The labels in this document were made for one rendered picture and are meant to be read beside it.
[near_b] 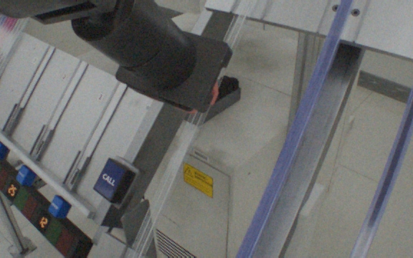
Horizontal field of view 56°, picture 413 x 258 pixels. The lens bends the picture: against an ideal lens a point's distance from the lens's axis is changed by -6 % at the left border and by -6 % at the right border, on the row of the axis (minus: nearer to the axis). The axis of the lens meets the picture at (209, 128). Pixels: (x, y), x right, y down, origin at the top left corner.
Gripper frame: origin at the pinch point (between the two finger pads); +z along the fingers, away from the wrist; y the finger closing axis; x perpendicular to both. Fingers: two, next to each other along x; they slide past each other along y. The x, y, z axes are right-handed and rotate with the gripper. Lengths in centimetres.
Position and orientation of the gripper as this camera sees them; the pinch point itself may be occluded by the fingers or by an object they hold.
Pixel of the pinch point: (206, 94)
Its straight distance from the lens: 45.7
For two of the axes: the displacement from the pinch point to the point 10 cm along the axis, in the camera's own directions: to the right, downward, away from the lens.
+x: -4.0, 9.1, -0.9
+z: 3.7, 2.6, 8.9
